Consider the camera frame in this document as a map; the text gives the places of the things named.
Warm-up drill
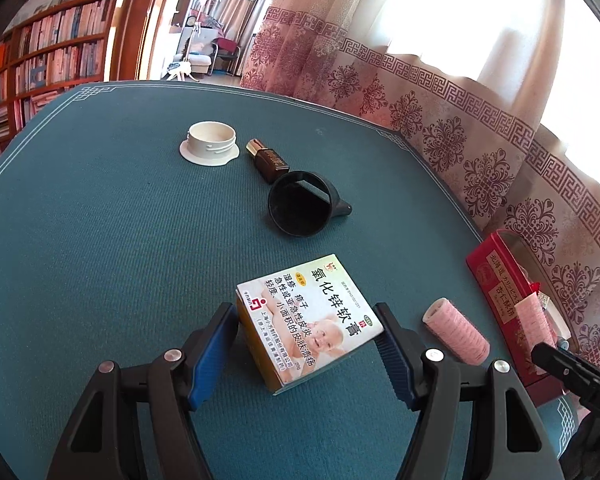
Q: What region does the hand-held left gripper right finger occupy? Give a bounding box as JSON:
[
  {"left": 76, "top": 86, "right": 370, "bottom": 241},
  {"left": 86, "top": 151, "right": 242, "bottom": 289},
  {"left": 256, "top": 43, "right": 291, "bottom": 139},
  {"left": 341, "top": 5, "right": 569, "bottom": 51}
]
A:
[{"left": 372, "top": 301, "right": 566, "bottom": 480}]

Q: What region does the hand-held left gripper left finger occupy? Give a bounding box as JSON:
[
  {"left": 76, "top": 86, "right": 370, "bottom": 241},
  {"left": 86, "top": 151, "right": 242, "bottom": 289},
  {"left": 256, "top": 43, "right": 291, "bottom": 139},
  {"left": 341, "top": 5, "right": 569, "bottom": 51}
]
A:
[{"left": 47, "top": 301, "right": 240, "bottom": 480}]

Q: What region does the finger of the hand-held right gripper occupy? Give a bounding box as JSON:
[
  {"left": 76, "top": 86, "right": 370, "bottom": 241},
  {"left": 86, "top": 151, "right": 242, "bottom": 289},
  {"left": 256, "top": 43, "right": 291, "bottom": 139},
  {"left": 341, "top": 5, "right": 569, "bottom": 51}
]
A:
[{"left": 531, "top": 342, "right": 588, "bottom": 392}]

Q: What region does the pink hair roller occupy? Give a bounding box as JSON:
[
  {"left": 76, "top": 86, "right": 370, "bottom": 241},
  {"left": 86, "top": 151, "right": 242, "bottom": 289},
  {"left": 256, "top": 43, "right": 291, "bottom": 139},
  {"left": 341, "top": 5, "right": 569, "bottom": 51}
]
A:
[
  {"left": 516, "top": 291, "right": 557, "bottom": 358},
  {"left": 422, "top": 297, "right": 491, "bottom": 365}
]

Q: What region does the green white paper packet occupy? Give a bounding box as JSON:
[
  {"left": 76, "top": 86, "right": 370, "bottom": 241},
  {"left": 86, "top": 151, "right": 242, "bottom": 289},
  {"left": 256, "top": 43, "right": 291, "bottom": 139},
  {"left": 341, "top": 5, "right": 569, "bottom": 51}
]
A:
[{"left": 235, "top": 254, "right": 385, "bottom": 395}]

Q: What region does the red biscuit tin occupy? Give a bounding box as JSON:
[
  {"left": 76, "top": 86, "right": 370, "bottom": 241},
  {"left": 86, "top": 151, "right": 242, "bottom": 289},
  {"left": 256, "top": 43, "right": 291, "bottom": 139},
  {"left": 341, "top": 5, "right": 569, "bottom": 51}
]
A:
[{"left": 465, "top": 230, "right": 600, "bottom": 391}]

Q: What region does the teal table mat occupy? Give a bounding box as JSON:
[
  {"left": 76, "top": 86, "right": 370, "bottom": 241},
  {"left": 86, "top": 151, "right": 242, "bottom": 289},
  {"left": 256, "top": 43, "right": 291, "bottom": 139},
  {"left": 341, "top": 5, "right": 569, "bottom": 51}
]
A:
[{"left": 0, "top": 80, "right": 581, "bottom": 480}]

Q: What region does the small brown bottle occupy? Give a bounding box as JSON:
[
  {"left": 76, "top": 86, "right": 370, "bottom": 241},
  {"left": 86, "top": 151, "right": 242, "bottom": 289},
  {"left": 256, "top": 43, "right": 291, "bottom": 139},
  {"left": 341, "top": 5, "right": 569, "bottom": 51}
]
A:
[{"left": 246, "top": 138, "right": 291, "bottom": 184}]

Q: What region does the white threaded jar lid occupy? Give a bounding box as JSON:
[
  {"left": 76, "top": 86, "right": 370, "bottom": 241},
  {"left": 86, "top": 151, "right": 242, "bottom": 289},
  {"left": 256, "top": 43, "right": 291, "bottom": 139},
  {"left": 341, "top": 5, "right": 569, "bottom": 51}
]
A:
[{"left": 179, "top": 121, "right": 241, "bottom": 167}]

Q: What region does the patterned pink curtain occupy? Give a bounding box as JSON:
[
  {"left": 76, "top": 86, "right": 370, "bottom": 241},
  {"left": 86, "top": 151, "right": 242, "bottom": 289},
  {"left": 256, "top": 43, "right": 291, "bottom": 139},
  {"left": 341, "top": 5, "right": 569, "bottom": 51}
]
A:
[{"left": 240, "top": 0, "right": 600, "bottom": 396}]

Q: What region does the white floor stand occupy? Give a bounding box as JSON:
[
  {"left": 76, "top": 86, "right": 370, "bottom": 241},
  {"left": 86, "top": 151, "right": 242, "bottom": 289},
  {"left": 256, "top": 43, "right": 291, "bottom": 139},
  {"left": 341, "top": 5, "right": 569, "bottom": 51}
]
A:
[{"left": 167, "top": 0, "right": 216, "bottom": 83}]

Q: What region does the chair with red cushion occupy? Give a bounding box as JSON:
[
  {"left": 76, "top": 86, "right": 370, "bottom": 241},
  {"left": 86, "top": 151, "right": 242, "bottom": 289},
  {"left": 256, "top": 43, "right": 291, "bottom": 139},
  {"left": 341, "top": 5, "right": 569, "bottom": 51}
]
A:
[{"left": 212, "top": 35, "right": 243, "bottom": 75}]

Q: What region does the wooden bookcase with books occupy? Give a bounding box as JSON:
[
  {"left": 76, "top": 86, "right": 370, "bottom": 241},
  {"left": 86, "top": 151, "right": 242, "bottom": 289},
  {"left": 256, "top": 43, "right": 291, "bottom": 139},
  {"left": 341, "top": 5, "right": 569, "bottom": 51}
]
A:
[{"left": 0, "top": 0, "right": 131, "bottom": 176}]

